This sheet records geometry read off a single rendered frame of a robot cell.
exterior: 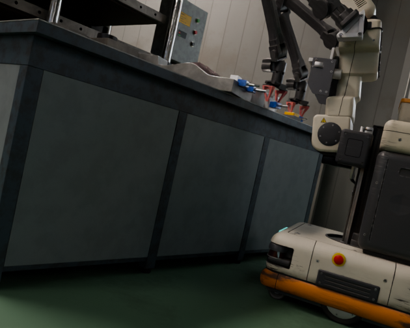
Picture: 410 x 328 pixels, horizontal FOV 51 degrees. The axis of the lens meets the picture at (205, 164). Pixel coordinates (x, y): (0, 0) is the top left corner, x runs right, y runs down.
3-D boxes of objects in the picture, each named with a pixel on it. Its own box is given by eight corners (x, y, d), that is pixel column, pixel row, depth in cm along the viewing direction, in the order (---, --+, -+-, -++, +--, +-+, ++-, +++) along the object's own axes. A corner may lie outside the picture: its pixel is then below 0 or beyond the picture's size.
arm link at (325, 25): (278, -12, 231) (289, -14, 237) (268, 10, 241) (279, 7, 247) (339, 40, 216) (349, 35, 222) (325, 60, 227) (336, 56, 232)
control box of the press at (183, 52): (166, 220, 304) (211, 12, 299) (133, 219, 281) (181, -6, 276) (146, 212, 318) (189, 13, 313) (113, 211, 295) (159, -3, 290)
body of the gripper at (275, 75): (263, 84, 213) (267, 69, 212) (276, 88, 220) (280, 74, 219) (274, 84, 208) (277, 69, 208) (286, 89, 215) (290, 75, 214)
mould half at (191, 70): (250, 103, 204) (255, 80, 204) (231, 92, 180) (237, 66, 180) (159, 88, 224) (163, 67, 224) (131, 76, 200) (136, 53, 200)
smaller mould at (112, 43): (135, 68, 172) (138, 50, 171) (104, 56, 160) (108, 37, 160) (105, 66, 185) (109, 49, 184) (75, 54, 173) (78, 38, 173)
